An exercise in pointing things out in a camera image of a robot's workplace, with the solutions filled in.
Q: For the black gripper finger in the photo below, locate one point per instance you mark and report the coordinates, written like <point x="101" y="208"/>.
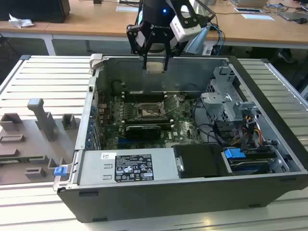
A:
<point x="133" y="38"/>
<point x="174" y="49"/>

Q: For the silver CPU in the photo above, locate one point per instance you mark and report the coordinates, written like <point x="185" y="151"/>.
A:
<point x="154" y="67"/>

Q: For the black RAM slot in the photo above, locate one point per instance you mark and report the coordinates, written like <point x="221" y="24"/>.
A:
<point x="144" y="123"/>
<point x="144" y="98"/>
<point x="144" y="94"/>
<point x="144" y="119"/>

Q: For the CPU socket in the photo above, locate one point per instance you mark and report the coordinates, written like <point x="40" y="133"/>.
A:
<point x="148" y="111"/>

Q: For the white and blue sheet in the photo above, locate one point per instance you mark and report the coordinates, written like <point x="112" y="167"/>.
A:
<point x="125" y="8"/>

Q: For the white power adapter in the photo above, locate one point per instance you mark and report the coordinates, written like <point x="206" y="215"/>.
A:
<point x="207" y="50"/>

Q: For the wooden desk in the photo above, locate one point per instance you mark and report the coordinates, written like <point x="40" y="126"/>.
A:
<point x="96" y="19"/>

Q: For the grey case release latch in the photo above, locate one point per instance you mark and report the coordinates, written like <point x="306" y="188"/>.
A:
<point x="96" y="60"/>

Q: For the small black box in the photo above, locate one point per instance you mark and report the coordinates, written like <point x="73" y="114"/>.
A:
<point x="97" y="2"/>

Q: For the silver metal drive cage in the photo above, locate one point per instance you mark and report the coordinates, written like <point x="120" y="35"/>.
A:
<point x="216" y="108"/>

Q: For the green motherboard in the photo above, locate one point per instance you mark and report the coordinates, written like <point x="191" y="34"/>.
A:
<point x="183" y="130"/>

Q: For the white-framed dark tablet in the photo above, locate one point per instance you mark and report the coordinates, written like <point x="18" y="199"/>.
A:
<point x="247" y="10"/>

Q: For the black graphics card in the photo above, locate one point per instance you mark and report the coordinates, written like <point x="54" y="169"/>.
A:
<point x="143" y="132"/>

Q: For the white paper sheet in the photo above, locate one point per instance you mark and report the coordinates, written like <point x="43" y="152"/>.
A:
<point x="257" y="17"/>

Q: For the open silver laptop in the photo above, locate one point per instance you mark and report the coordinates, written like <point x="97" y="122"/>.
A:
<point x="252" y="3"/>

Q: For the black computer box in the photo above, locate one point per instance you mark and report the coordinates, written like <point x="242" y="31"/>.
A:
<point x="36" y="9"/>

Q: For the crumpled white paper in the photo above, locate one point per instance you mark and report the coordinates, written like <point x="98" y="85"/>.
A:
<point x="20" y="22"/>

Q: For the blue disk carrier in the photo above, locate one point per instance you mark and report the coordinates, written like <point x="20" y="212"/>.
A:
<point x="234" y="153"/>

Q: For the closed grey laptop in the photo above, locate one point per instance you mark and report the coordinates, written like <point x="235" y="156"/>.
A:
<point x="291" y="15"/>

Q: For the black computer mouse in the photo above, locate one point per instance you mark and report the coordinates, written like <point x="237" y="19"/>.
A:
<point x="300" y="21"/>

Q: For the silver power supply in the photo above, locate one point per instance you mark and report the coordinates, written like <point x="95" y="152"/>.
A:
<point x="96" y="168"/>

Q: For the blue case latch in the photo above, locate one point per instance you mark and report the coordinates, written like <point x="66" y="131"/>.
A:
<point x="60" y="171"/>

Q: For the grey-brown parts rack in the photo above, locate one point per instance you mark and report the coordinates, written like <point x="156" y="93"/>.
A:
<point x="24" y="144"/>

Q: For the black PC case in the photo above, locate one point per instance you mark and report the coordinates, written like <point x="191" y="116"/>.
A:
<point x="168" y="202"/>

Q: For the green RAM stick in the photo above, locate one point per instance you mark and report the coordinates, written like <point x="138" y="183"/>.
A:
<point x="14" y="159"/>

